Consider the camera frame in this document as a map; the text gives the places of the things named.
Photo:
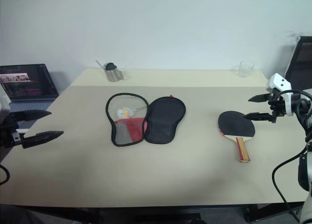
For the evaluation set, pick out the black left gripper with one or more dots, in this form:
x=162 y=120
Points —
x=8 y=132

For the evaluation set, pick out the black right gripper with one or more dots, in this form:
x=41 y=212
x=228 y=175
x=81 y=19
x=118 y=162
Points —
x=278 y=105

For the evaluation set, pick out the black table tennis paddle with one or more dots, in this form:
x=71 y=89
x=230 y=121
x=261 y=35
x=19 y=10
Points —
x=235 y=126

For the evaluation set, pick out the black red paddle case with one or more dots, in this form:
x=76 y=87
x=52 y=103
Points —
x=161 y=121

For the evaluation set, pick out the clear glass cup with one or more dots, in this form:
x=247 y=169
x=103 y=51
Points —
x=245 y=69

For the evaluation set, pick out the open grey laptop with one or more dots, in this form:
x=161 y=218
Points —
x=26 y=82

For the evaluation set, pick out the black office chair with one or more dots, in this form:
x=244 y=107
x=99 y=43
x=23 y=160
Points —
x=301 y=63

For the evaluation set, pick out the metal straw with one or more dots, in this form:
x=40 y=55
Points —
x=99 y=63

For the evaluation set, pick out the stainless steel cup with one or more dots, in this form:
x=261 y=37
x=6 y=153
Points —
x=113 y=74

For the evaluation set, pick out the black cup lid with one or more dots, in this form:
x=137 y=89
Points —
x=110 y=66

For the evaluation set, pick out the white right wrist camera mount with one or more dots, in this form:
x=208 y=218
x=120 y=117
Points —
x=280 y=82

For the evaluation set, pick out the black table frame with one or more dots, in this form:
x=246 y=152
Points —
x=146 y=213

